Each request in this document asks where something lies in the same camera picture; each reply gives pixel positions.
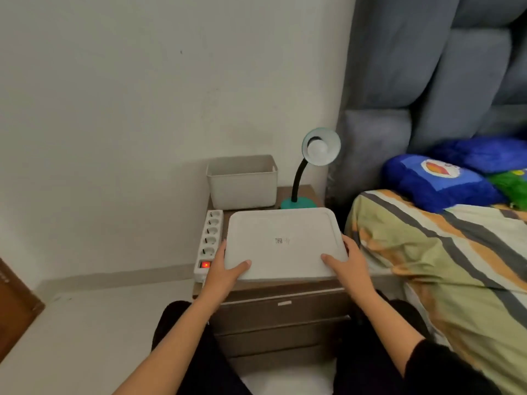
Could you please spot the person's right thumb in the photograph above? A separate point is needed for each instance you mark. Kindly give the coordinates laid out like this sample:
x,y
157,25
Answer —
x,y
334,261

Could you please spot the person's right forearm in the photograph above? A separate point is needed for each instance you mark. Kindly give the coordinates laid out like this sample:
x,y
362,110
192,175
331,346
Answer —
x,y
391,324

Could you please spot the brown wooden door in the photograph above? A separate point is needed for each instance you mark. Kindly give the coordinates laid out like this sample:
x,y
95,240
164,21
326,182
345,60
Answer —
x,y
14,310

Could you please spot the blue pillow with round print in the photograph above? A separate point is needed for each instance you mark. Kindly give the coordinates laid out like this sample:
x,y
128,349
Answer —
x,y
440,183

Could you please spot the person's right hand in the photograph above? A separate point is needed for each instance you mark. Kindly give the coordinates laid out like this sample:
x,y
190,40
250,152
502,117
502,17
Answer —
x,y
350,269

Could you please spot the white power strip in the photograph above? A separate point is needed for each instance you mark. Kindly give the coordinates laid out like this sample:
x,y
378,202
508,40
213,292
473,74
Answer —
x,y
208,244

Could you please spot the person's left hand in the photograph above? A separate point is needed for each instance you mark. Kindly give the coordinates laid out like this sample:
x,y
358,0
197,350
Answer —
x,y
221,275

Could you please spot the white open storage bin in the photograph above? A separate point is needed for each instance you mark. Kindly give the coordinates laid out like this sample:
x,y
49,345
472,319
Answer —
x,y
243,181

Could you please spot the green pillow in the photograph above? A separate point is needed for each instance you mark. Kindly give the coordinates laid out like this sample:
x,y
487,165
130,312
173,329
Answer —
x,y
510,185

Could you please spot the person's left thumb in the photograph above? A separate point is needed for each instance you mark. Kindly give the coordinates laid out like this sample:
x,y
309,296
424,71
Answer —
x,y
238,268

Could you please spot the striped green orange blanket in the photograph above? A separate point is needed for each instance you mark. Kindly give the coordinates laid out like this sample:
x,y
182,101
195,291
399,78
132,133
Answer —
x,y
453,275

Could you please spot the grey padded headboard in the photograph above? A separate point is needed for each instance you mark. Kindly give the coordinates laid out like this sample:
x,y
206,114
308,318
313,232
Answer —
x,y
428,86

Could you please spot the brown bedside drawer cabinet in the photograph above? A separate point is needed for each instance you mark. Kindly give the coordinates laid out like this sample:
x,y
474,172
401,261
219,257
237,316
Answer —
x,y
280,312

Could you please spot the person's left forearm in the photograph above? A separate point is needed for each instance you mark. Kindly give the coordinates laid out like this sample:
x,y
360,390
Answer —
x,y
164,349

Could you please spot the person's black trousers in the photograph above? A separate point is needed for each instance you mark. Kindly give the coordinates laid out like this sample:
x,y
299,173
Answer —
x,y
362,366

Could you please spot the white plastic lid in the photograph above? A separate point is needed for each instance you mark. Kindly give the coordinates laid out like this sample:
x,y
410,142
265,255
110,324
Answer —
x,y
284,244

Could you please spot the plain blue pillow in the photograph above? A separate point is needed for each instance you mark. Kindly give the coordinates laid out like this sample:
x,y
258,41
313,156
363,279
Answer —
x,y
481,154

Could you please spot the teal gooseneck desk lamp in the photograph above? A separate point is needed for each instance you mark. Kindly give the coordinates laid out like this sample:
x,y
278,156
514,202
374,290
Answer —
x,y
315,166

